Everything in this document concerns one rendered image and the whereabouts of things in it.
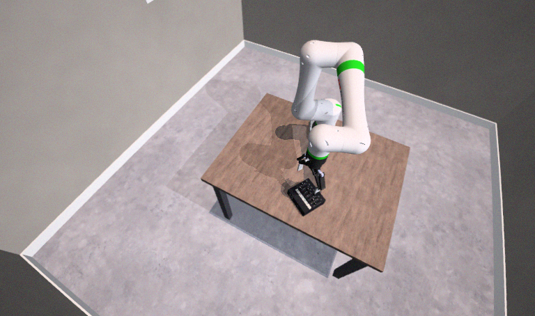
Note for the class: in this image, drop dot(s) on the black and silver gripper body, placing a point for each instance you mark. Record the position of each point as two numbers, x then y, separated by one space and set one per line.
315 168

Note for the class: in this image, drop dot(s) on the black lighting desk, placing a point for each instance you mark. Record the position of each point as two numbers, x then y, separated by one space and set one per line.
304 197

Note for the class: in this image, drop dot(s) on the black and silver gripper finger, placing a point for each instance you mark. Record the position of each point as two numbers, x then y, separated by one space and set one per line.
320 180
301 162

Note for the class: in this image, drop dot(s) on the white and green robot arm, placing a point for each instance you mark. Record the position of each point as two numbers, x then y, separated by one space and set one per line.
353 137

